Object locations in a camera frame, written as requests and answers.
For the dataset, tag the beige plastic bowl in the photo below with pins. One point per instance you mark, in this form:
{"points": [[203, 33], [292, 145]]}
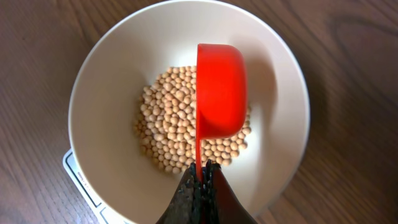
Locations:
{"points": [[133, 53]]}

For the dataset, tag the red plastic measuring scoop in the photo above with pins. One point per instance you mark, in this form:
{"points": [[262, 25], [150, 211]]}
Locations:
{"points": [[221, 94]]}

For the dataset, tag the soybeans in bowl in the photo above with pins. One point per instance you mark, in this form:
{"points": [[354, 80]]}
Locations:
{"points": [[166, 124]]}

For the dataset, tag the white digital kitchen scale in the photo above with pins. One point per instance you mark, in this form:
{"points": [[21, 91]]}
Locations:
{"points": [[103, 213]]}

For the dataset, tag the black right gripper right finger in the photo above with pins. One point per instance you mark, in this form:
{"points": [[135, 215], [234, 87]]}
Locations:
{"points": [[220, 205]]}

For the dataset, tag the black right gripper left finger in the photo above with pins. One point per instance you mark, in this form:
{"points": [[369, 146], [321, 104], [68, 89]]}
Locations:
{"points": [[185, 205]]}

